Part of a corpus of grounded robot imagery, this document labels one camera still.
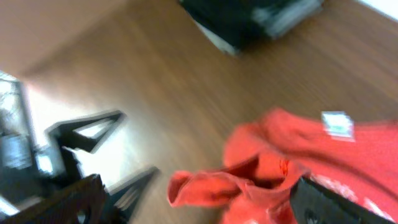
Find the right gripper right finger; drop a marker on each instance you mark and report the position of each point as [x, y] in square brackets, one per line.
[312, 203]

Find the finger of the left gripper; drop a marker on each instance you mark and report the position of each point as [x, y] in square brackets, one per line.
[64, 139]
[123, 202]

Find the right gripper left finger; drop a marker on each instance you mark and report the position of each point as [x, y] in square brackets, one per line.
[87, 195]

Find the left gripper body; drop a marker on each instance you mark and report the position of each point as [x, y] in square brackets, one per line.
[27, 172]

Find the red orange t-shirt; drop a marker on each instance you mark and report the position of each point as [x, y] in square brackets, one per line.
[264, 159]

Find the folded beige garment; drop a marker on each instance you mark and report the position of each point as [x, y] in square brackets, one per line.
[217, 41]

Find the folded black garment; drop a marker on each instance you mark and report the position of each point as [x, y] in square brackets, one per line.
[240, 22]

